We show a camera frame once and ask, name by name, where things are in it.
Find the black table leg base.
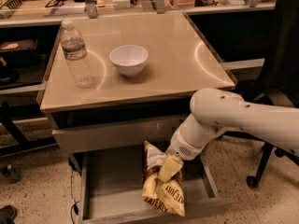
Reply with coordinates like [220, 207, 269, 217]
[0, 106, 56, 157]

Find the clear plastic water bottle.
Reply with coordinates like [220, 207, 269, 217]
[60, 20, 93, 88]

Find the closed top drawer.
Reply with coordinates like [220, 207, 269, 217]
[52, 115, 187, 154]

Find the black office chair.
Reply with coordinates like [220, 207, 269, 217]
[218, 0, 299, 189]

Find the white bowl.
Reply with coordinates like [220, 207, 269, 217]
[109, 45, 149, 77]

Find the black floor cable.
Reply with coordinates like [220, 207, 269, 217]
[68, 168, 80, 224]

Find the brown yellow chip bag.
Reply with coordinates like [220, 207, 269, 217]
[142, 141, 185, 217]

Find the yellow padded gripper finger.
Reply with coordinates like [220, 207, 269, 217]
[157, 154, 183, 183]

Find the black shoe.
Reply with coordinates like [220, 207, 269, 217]
[0, 205, 17, 224]

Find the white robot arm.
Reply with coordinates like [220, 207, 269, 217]
[166, 88, 299, 188]

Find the open middle drawer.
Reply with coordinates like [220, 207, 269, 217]
[78, 145, 233, 224]

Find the grey drawer cabinet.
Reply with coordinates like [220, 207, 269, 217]
[40, 13, 235, 170]

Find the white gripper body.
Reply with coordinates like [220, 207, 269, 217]
[165, 129, 203, 161]

